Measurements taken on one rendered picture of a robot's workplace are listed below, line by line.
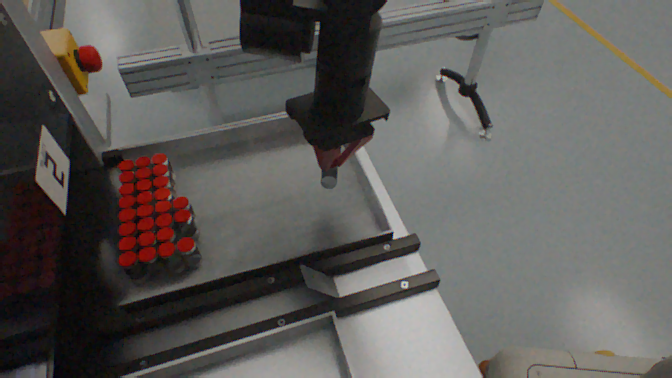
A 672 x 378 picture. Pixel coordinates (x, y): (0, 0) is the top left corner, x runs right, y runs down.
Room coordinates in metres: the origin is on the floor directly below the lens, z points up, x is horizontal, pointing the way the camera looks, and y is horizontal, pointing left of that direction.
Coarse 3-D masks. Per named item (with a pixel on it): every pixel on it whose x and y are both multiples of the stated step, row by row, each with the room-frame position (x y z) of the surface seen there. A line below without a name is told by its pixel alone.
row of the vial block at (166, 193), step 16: (160, 160) 0.41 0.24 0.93; (160, 176) 0.38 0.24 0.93; (160, 192) 0.35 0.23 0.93; (160, 208) 0.33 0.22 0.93; (160, 224) 0.30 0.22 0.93; (176, 224) 0.31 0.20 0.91; (160, 240) 0.28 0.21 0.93; (176, 240) 0.29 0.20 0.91; (176, 256) 0.26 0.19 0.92; (176, 272) 0.26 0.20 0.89
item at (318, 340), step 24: (264, 336) 0.16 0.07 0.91; (288, 336) 0.17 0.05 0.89; (312, 336) 0.18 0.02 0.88; (336, 336) 0.17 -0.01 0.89; (192, 360) 0.14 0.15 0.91; (216, 360) 0.15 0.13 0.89; (240, 360) 0.15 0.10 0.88; (264, 360) 0.15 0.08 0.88; (288, 360) 0.15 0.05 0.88; (312, 360) 0.15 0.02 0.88; (336, 360) 0.15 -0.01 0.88
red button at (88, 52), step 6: (84, 48) 0.56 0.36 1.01; (90, 48) 0.56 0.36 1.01; (84, 54) 0.55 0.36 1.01; (90, 54) 0.55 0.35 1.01; (96, 54) 0.56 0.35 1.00; (84, 60) 0.54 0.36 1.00; (90, 60) 0.54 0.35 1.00; (96, 60) 0.55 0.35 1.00; (84, 66) 0.54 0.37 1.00; (90, 66) 0.54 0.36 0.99; (96, 66) 0.54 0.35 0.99; (90, 72) 0.54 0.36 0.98
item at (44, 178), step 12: (48, 132) 0.35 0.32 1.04; (48, 144) 0.34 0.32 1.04; (60, 156) 0.34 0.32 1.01; (48, 168) 0.31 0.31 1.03; (60, 168) 0.33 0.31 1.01; (36, 180) 0.27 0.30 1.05; (48, 180) 0.29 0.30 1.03; (48, 192) 0.28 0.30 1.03; (60, 192) 0.29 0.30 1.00; (60, 204) 0.28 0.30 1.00
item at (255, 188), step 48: (144, 144) 0.46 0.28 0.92; (192, 144) 0.48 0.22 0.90; (240, 144) 0.49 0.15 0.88; (288, 144) 0.49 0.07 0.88; (192, 192) 0.39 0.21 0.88; (240, 192) 0.39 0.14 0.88; (288, 192) 0.39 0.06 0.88; (336, 192) 0.39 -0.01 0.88; (240, 240) 0.31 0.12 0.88; (288, 240) 0.31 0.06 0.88; (336, 240) 0.31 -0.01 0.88; (384, 240) 0.30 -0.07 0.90; (144, 288) 0.24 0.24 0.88; (192, 288) 0.22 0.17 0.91
